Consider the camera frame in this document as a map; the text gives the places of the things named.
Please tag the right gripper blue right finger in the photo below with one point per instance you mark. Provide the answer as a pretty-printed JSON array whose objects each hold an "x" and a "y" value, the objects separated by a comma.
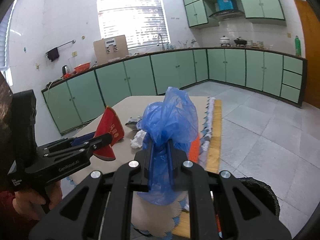
[{"x": 178, "y": 174}]

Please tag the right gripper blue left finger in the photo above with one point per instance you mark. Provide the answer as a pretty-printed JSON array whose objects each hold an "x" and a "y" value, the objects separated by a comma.
[{"x": 145, "y": 159}]

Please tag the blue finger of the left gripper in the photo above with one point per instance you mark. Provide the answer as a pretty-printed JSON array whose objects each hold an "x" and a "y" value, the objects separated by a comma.
[
  {"x": 82, "y": 139},
  {"x": 99, "y": 145}
]

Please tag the white tissue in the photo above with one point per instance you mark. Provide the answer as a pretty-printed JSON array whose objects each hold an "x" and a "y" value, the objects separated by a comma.
[{"x": 137, "y": 141}]

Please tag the orange scrub pad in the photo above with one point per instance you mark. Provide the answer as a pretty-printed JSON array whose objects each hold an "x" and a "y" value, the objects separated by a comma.
[{"x": 194, "y": 150}]

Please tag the red paper cup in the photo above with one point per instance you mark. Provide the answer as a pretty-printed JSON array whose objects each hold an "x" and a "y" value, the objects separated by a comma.
[{"x": 111, "y": 125}]

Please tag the green white crushed carton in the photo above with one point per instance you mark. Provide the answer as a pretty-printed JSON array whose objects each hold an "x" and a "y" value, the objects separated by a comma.
[{"x": 134, "y": 123}]

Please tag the black trash bin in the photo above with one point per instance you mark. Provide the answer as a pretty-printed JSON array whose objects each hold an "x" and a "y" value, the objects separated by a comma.
[{"x": 263, "y": 192}]

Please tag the kitchen faucet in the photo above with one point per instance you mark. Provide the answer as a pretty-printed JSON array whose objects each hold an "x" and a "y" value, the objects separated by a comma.
[{"x": 161, "y": 42}]

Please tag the green lower kitchen cabinets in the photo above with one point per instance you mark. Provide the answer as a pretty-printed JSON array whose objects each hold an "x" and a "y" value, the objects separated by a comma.
[{"x": 81, "y": 98}]

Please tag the left hand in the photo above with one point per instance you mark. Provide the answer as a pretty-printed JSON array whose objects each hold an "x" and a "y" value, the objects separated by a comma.
[{"x": 25, "y": 201}]

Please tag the beige tablecloth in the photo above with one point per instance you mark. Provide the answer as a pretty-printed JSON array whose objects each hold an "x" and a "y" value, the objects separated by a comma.
[{"x": 169, "y": 221}]

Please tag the steel electric kettle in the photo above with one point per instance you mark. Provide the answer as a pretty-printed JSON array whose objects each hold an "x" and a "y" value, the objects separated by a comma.
[{"x": 65, "y": 70}]

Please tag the orange basket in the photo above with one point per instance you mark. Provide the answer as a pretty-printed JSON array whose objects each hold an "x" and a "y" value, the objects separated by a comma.
[{"x": 81, "y": 68}]

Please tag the cardboard box on counter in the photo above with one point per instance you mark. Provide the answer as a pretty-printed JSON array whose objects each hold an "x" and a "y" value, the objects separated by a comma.
[{"x": 110, "y": 49}]

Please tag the window with white blinds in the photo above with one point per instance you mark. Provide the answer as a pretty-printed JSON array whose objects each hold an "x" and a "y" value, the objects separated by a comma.
[{"x": 139, "y": 20}]

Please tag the white cooking pot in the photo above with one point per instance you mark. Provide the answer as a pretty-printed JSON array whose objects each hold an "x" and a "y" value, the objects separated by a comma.
[{"x": 225, "y": 41}]

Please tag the black wok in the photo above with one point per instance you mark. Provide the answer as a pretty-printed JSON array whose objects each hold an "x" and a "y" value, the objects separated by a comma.
[{"x": 240, "y": 42}]

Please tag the range hood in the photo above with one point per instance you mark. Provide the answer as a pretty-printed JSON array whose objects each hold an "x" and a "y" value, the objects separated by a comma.
[{"x": 227, "y": 14}]

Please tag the blue box above hood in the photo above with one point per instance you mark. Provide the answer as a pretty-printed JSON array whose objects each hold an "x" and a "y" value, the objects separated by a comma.
[{"x": 225, "y": 5}]

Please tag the green bottle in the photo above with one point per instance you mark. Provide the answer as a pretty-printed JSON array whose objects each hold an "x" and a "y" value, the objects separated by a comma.
[{"x": 298, "y": 50}]

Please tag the wooden door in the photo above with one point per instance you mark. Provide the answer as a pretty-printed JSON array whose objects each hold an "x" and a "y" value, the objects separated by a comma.
[{"x": 310, "y": 26}]

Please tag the dark towel on rail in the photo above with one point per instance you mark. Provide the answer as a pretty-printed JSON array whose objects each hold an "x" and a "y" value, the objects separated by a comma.
[{"x": 53, "y": 54}]

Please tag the wall towel rail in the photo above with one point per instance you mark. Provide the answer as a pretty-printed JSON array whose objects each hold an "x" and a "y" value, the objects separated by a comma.
[{"x": 69, "y": 42}]

